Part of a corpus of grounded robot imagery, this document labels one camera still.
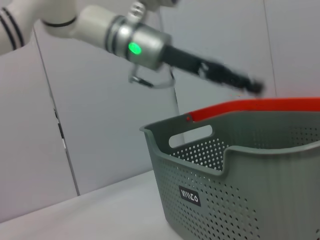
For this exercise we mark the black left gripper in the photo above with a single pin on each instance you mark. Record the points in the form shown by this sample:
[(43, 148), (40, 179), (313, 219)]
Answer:
[(182, 60)]

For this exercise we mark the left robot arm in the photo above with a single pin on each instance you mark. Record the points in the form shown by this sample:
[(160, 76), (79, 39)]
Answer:
[(95, 25)]

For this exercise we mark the grey-green perforated storage bin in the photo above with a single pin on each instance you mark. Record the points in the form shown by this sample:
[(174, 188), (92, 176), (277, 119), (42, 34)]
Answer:
[(250, 187)]

